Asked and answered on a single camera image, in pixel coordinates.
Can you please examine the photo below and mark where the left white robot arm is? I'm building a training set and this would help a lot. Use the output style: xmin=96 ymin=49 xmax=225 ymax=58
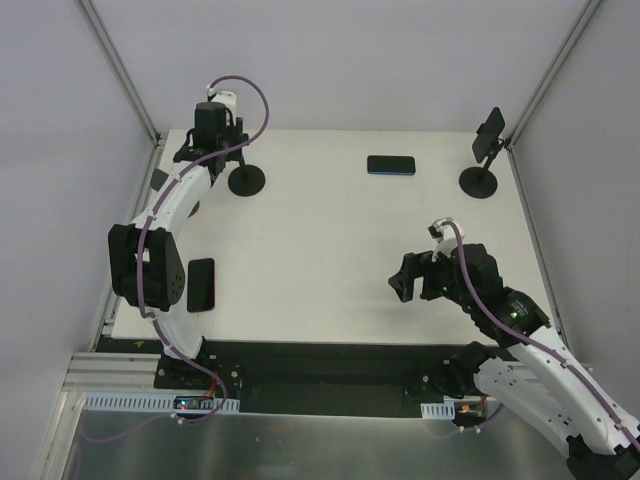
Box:
xmin=108 ymin=91 xmax=248 ymax=389

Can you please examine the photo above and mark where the aluminium frame post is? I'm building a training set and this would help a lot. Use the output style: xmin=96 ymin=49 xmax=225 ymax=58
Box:
xmin=74 ymin=0 xmax=161 ymax=146
xmin=506 ymin=0 xmax=606 ymax=151

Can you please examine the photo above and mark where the purple cable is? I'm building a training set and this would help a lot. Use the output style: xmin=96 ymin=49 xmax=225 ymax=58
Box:
xmin=439 ymin=219 xmax=640 ymax=451
xmin=135 ymin=74 xmax=271 ymax=426

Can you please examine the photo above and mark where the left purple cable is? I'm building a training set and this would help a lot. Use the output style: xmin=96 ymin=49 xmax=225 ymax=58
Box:
xmin=135 ymin=74 xmax=271 ymax=426

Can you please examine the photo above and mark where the black phone with red case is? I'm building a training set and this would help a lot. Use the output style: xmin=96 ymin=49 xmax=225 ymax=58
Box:
xmin=187 ymin=258 xmax=215 ymax=313

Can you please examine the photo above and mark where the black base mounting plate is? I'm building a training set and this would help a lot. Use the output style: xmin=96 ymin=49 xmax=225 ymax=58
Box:
xmin=153 ymin=340 xmax=462 ymax=418

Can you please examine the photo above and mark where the left white cable duct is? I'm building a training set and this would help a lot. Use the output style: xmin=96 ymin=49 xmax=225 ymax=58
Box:
xmin=84 ymin=392 xmax=240 ymax=416

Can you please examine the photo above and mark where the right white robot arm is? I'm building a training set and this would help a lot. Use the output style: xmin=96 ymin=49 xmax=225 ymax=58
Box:
xmin=388 ymin=244 xmax=639 ymax=479

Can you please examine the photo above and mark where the black round base phone stand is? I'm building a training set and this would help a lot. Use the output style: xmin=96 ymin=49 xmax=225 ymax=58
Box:
xmin=458 ymin=139 xmax=503 ymax=199

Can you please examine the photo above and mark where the right aluminium frame post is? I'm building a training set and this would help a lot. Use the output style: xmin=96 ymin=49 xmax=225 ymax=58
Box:
xmin=506 ymin=0 xmax=606 ymax=151

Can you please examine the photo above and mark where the black clamp phone stand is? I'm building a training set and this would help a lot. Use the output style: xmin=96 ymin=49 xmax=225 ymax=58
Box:
xmin=228 ymin=154 xmax=266 ymax=197

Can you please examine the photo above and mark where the blue edged black phone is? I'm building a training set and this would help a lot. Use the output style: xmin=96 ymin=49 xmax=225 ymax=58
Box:
xmin=366 ymin=155 xmax=416 ymax=176

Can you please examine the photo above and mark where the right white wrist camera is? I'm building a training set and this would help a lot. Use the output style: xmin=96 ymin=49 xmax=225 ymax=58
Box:
xmin=428 ymin=217 xmax=465 ymax=262

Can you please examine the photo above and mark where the brown base phone stand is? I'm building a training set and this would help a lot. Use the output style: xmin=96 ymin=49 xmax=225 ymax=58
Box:
xmin=150 ymin=168 xmax=200 ymax=217

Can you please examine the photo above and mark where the right white cable duct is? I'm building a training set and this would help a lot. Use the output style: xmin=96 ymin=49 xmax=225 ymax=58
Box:
xmin=420 ymin=399 xmax=487 ymax=421

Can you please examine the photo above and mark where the white cable duct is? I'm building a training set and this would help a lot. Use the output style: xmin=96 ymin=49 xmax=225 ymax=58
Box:
xmin=420 ymin=399 xmax=487 ymax=421
xmin=84 ymin=392 xmax=240 ymax=416

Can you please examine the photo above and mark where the left aluminium frame post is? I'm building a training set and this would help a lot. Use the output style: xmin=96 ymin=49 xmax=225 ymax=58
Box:
xmin=74 ymin=0 xmax=161 ymax=146

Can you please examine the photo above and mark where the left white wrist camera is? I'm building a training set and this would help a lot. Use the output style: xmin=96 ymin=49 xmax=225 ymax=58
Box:
xmin=206 ymin=87 xmax=237 ymax=125

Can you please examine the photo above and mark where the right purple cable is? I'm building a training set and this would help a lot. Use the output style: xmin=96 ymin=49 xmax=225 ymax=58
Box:
xmin=439 ymin=219 xmax=640 ymax=451

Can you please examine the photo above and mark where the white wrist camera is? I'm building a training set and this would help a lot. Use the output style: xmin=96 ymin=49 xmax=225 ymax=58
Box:
xmin=206 ymin=87 xmax=237 ymax=125
xmin=428 ymin=217 xmax=465 ymax=262

